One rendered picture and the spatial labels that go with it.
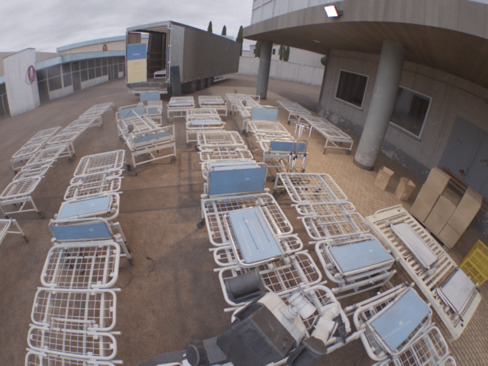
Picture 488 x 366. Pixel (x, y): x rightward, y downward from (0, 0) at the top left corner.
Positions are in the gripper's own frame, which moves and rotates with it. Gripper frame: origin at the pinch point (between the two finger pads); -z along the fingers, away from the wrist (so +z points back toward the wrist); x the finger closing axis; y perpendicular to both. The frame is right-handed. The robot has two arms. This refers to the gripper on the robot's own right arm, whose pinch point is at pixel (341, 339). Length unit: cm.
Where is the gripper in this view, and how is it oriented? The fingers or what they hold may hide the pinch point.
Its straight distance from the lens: 150.4
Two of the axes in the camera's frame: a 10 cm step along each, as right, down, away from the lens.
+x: -1.8, 6.0, 7.8
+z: -2.3, -8.0, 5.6
